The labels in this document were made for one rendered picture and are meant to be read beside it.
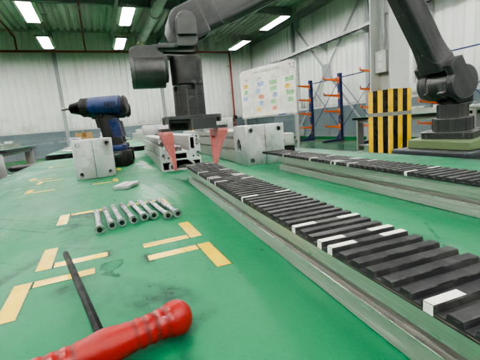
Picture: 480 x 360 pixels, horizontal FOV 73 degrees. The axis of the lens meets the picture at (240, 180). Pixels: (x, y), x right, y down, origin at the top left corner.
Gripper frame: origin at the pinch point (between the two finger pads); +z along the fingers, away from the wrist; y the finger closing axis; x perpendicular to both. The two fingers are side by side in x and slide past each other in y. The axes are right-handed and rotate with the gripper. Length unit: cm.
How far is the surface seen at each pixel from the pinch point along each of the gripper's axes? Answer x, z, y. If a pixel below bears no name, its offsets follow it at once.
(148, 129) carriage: -76, -7, 3
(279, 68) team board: -521, -105, -278
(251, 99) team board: -594, -56, -245
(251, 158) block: -11.7, 1.6, -16.0
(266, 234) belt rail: 37.6, 2.3, 1.8
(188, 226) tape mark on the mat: 28.5, 3.3, 6.9
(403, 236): 47.8, 0.0, -2.3
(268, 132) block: -10.1, -4.5, -20.0
